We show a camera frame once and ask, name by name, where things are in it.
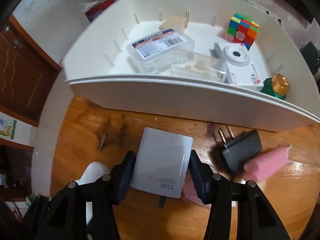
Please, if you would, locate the pink sponge brush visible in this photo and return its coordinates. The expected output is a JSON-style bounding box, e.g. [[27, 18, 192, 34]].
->
[[243, 144, 292, 183]]

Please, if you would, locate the black plug adapter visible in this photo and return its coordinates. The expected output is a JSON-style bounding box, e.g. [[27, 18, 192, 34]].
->
[[219, 127, 262, 173]]

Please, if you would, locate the white 33W charger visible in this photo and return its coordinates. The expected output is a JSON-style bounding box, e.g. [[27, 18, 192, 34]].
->
[[130, 127, 193, 209]]

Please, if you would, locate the green gold perfume bottle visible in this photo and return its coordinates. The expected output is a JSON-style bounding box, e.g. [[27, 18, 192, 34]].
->
[[261, 73, 290, 100]]

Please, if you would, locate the white plastic scraper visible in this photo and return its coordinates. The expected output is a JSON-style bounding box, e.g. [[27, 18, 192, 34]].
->
[[75, 161, 110, 225]]

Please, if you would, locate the white plastic storage bin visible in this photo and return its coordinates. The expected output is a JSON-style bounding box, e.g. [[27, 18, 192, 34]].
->
[[62, 0, 319, 131]]

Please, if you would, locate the clear labelled plastic box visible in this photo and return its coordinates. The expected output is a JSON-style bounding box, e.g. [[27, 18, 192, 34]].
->
[[127, 29, 195, 75]]

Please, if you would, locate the colourful rubiks cube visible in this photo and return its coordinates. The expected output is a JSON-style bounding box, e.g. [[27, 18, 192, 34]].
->
[[225, 12, 259, 50]]

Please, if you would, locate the red tissue box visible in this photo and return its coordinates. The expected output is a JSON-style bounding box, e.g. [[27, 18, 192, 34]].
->
[[79, 0, 115, 23]]

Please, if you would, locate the wooden block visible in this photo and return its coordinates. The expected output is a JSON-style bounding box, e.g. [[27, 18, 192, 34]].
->
[[159, 16, 188, 33]]

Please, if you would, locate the white toy camera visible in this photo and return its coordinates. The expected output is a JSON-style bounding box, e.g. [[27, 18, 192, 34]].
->
[[214, 42, 270, 92]]

